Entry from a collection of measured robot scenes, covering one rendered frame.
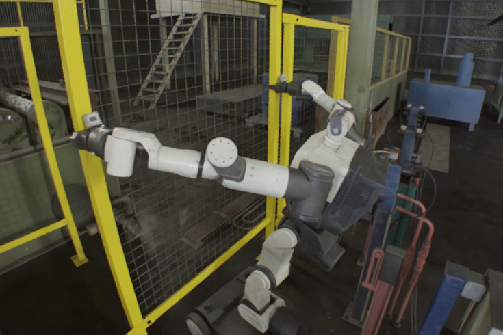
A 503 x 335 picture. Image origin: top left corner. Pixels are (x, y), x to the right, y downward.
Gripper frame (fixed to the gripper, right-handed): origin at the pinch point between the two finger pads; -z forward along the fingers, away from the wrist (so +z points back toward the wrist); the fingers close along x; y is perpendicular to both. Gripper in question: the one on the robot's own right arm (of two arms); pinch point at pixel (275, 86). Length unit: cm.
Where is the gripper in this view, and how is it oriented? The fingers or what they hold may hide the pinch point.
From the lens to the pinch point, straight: 173.5
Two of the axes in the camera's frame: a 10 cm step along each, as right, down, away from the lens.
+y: 0.0, 9.3, 3.6
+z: 8.1, 2.1, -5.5
